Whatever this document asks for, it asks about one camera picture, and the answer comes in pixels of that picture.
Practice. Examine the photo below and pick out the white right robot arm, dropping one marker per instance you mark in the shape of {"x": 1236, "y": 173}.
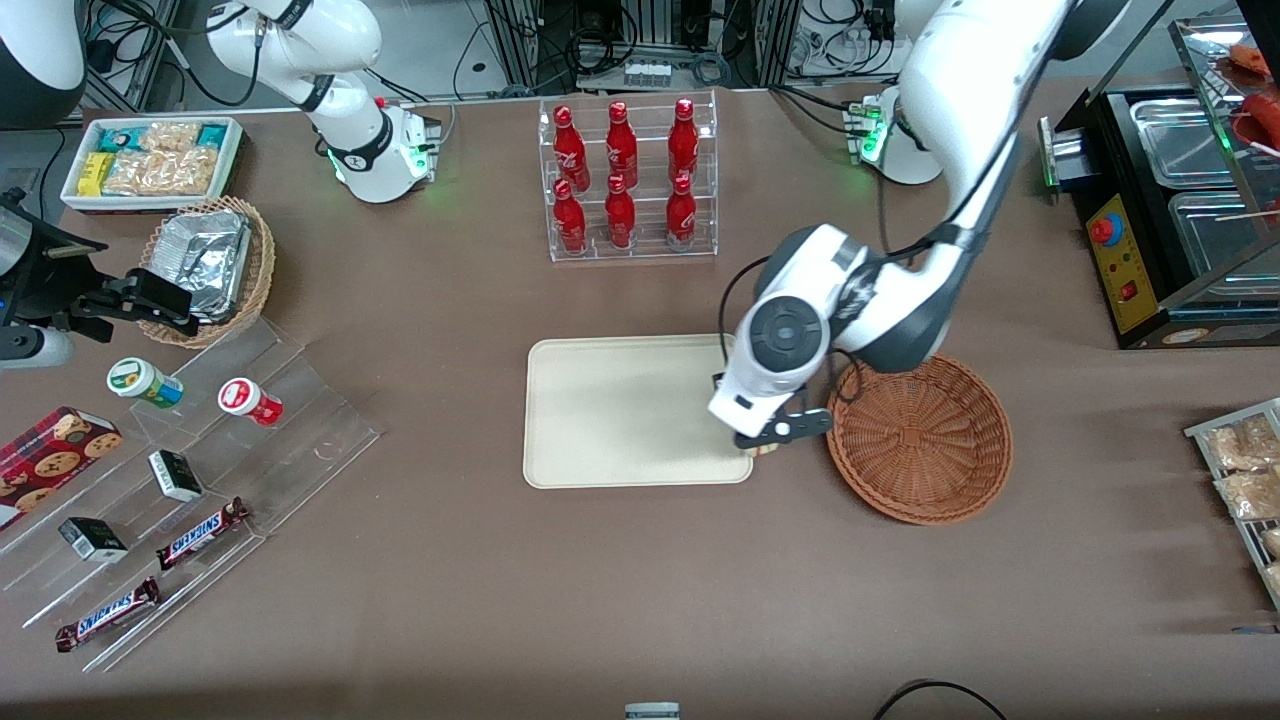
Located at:
{"x": 350, "y": 150}

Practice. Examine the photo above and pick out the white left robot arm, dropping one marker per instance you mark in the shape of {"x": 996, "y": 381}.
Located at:
{"x": 960, "y": 100}

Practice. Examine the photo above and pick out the light tan wicker basket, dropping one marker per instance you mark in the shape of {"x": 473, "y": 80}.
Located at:
{"x": 262, "y": 270}

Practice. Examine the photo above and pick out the cream plastic tray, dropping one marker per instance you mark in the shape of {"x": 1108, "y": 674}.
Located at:
{"x": 600, "y": 410}

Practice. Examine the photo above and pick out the brown wicker basket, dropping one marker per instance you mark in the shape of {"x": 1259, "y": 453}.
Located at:
{"x": 920, "y": 440}

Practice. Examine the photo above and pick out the silver foil package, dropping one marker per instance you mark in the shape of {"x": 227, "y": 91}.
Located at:
{"x": 200, "y": 260}

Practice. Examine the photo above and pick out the green lidded snack cup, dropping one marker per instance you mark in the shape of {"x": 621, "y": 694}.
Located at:
{"x": 135, "y": 378}

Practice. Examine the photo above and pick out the red lidded snack cup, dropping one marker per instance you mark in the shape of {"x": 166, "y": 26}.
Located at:
{"x": 240, "y": 397}

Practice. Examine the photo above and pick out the white plastic snack bin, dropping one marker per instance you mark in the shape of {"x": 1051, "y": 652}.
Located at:
{"x": 70, "y": 198}

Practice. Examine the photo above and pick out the clear rice cracker bag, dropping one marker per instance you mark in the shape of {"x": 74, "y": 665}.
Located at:
{"x": 160, "y": 172}
{"x": 170, "y": 136}

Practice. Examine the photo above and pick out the clear acrylic bottle rack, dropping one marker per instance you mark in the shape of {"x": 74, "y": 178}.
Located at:
{"x": 705, "y": 250}

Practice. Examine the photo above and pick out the yellow snack pack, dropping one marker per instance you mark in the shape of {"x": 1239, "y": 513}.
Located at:
{"x": 95, "y": 173}

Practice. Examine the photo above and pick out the small black white box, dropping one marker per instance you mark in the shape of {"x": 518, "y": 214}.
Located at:
{"x": 175, "y": 475}
{"x": 92, "y": 540}

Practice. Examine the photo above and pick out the teal snack pack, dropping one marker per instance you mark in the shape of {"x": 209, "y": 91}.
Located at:
{"x": 212, "y": 135}
{"x": 120, "y": 138}

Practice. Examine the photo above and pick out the clear acrylic stepped display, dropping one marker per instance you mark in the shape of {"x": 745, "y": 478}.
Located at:
{"x": 300, "y": 420}

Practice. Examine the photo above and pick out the red chocolate cookie box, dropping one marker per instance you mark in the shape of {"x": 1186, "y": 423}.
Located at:
{"x": 50, "y": 460}

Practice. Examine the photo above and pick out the red cola bottle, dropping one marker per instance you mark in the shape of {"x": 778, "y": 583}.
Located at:
{"x": 568, "y": 150}
{"x": 621, "y": 145}
{"x": 620, "y": 215}
{"x": 681, "y": 212}
{"x": 570, "y": 220}
{"x": 683, "y": 140}

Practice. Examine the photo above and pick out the Snickers chocolate bar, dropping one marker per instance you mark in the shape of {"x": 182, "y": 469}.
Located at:
{"x": 108, "y": 614}
{"x": 200, "y": 535}

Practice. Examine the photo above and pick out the white power strip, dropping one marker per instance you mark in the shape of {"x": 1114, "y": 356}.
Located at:
{"x": 647, "y": 73}

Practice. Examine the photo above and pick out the small grey device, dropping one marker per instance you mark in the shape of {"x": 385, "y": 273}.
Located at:
{"x": 652, "y": 712}

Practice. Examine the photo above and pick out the black food warmer appliance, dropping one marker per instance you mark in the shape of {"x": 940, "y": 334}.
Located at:
{"x": 1130, "y": 270}

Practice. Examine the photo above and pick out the stainless steel pan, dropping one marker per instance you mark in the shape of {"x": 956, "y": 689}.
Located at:
{"x": 1220, "y": 240}
{"x": 1180, "y": 140}

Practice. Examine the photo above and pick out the clear cracker snack bag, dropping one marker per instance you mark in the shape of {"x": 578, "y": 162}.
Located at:
{"x": 1250, "y": 495}
{"x": 1245, "y": 445}

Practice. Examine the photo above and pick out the red sausage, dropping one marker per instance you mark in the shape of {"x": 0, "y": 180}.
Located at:
{"x": 1262, "y": 112}

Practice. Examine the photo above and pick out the orange sausage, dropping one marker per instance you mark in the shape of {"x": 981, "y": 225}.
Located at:
{"x": 1250, "y": 58}

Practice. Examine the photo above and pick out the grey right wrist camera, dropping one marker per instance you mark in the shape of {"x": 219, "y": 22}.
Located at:
{"x": 35, "y": 348}

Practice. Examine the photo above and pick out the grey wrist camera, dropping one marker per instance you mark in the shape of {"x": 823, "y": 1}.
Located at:
{"x": 790, "y": 428}
{"x": 35, "y": 348}

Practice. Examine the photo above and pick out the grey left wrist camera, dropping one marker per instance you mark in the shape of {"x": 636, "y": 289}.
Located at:
{"x": 790, "y": 428}

